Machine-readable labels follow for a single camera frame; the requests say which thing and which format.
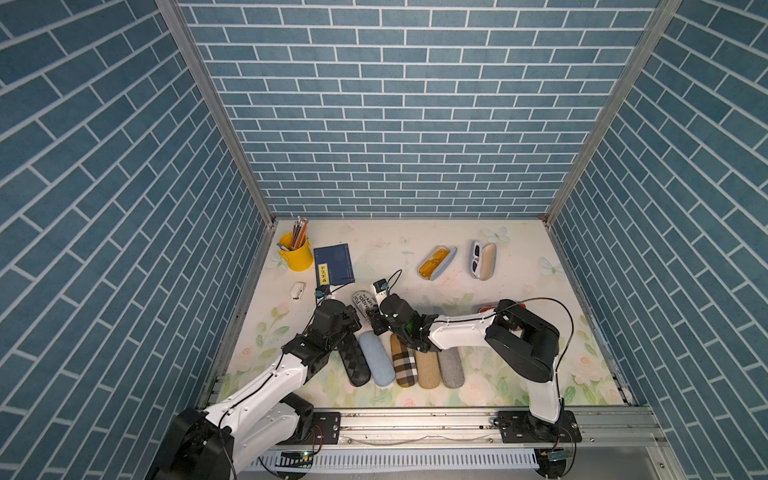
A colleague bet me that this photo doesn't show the black glasses case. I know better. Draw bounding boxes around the black glasses case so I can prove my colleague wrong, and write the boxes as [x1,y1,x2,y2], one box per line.
[337,332,371,387]

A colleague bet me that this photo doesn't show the plaid beige glasses case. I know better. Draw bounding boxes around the plaid beige glasses case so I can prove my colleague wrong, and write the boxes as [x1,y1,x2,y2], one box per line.
[390,334,418,388]

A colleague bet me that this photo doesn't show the light blue denim case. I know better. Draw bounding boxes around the light blue denim case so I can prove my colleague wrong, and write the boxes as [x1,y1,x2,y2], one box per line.
[358,331,396,388]

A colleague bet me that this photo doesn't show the beige case purple glasses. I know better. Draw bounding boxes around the beige case purple glasses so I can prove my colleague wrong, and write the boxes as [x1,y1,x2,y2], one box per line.
[414,351,441,390]

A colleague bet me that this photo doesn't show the grey case tortoise sunglasses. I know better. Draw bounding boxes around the grey case tortoise sunglasses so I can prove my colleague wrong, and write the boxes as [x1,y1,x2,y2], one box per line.
[437,348,465,389]

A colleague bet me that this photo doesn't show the flag pattern glasses case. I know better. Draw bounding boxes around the flag pattern glasses case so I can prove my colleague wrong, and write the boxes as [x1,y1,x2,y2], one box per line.
[352,290,380,323]

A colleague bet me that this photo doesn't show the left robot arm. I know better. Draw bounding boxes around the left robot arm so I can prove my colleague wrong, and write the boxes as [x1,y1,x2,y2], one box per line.
[146,299,361,479]

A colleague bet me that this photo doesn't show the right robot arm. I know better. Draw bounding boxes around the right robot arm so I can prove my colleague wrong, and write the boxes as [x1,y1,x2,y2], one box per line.
[375,292,562,424]

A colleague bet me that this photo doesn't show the yellow tinted glasses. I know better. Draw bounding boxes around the yellow tinted glasses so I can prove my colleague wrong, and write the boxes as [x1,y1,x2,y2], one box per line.
[418,246,450,280]

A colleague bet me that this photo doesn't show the blue case yellow glasses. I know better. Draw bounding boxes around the blue case yellow glasses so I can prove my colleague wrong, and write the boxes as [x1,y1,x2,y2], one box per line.
[417,245,458,281]

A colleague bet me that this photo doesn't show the light blue case white sunglasses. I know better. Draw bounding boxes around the light blue case white sunglasses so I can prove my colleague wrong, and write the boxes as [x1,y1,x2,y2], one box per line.
[470,241,497,281]

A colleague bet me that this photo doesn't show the dark blue book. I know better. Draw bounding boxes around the dark blue book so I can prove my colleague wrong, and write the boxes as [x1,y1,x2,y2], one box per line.
[313,243,355,287]

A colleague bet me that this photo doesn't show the yellow pencil cup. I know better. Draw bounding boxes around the yellow pencil cup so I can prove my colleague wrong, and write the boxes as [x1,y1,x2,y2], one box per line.
[278,232,314,272]

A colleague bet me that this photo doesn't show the coloured pencils bundle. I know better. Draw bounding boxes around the coloured pencils bundle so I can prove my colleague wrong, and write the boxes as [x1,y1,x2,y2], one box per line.
[291,217,308,250]

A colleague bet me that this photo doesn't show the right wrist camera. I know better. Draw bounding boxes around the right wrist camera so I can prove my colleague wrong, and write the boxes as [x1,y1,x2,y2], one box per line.
[372,279,389,306]

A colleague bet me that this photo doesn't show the white frame sunglasses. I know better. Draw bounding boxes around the white frame sunglasses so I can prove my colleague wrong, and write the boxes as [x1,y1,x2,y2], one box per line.
[469,241,483,278]

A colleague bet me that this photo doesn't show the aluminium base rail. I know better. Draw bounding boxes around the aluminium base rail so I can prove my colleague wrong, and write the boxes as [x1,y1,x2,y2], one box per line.
[242,406,684,479]

